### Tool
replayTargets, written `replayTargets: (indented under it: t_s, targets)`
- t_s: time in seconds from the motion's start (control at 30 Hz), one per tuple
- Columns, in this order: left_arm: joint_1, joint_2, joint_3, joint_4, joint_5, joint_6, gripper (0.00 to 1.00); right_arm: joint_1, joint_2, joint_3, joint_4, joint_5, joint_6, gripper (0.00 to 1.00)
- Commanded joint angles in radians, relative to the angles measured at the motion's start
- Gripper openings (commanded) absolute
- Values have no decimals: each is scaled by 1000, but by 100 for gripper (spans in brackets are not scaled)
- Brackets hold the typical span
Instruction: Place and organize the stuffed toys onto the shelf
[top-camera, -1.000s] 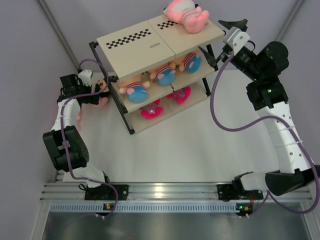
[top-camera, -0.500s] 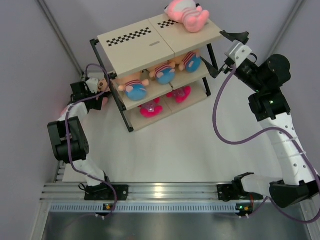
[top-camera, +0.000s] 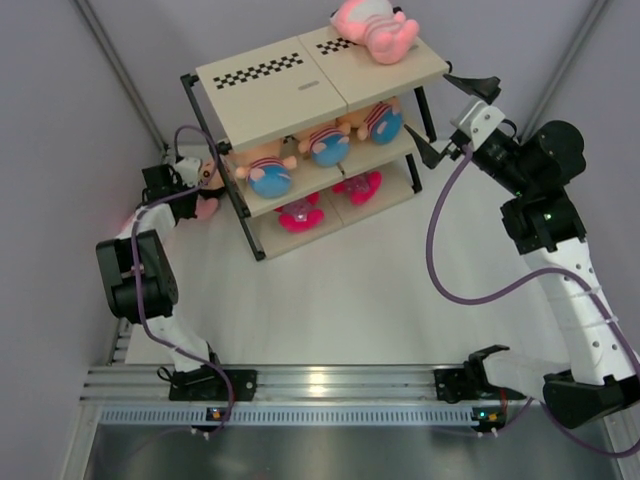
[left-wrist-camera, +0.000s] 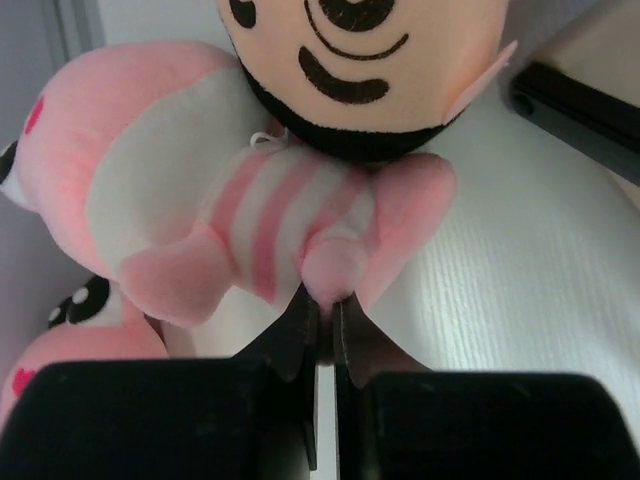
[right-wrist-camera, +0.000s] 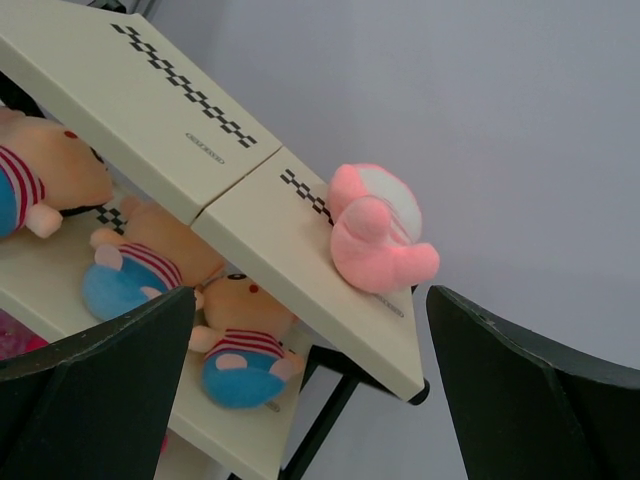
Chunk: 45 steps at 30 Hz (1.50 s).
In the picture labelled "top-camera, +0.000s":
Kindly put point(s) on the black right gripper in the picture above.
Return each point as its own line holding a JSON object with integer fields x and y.
{"x": 482, "y": 88}

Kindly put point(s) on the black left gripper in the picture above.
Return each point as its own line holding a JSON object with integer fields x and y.
{"x": 191, "y": 211}

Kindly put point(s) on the pink striped plush toy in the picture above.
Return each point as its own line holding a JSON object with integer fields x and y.
{"x": 387, "y": 34}
{"x": 208, "y": 202}

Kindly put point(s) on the blue pants boy plush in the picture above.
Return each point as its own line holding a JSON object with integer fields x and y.
{"x": 265, "y": 169}
{"x": 379, "y": 122}
{"x": 326, "y": 145}

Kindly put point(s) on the magenta legs doll plush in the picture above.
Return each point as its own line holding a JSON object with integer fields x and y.
{"x": 301, "y": 215}
{"x": 360, "y": 188}

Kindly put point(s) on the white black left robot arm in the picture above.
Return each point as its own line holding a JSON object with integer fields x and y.
{"x": 137, "y": 276}

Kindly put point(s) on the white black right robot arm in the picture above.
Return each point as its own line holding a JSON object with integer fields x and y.
{"x": 601, "y": 374}

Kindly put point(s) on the beige three-tier shelf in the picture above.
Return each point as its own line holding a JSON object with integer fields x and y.
{"x": 310, "y": 80}

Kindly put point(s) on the black-haired doll plush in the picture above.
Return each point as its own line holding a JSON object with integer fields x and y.
{"x": 209, "y": 177}

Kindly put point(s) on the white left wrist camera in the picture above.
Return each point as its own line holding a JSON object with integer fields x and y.
{"x": 189, "y": 170}

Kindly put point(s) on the right aluminium frame post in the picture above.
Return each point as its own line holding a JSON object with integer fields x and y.
{"x": 578, "y": 41}

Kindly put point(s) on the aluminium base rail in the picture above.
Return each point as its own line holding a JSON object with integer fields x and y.
{"x": 120, "y": 384}

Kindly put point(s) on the white slotted cable duct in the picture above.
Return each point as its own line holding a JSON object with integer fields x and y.
{"x": 262, "y": 415}

